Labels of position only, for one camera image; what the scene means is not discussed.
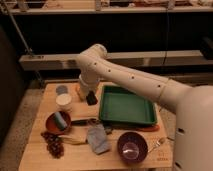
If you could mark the wooden cutting board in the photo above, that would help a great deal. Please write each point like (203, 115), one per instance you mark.
(78, 132)

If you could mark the small grey metal object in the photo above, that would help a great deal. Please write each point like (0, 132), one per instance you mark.
(108, 130)

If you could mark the white paper cup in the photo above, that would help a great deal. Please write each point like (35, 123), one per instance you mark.
(63, 101)

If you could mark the dark purple bowl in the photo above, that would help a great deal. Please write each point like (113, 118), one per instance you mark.
(132, 148)

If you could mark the brown red bowl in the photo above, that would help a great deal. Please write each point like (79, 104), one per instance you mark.
(52, 127)

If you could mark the orange carrot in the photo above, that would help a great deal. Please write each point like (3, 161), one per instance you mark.
(153, 128)

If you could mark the bunch of dark grapes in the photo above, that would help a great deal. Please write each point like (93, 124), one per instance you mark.
(54, 144)

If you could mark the yellow banana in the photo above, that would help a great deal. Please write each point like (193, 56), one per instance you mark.
(72, 140)

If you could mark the green plastic tray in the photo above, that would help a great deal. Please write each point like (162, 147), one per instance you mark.
(119, 105)

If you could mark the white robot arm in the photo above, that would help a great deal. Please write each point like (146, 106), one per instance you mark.
(193, 106)

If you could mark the blue grey cloth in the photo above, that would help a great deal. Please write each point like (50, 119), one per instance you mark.
(97, 139)

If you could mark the teal cylinder in bowl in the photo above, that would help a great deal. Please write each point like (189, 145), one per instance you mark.
(60, 122)

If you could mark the grey round lid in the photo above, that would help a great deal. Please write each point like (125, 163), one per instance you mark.
(62, 89)

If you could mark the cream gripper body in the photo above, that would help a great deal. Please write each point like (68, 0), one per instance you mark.
(82, 93)

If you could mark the silver fork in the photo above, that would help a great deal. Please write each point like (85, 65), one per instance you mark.
(157, 144)

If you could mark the black handled knife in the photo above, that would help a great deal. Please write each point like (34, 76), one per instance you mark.
(82, 122)

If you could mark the metal shelf rail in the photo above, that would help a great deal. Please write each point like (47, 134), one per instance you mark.
(129, 59)

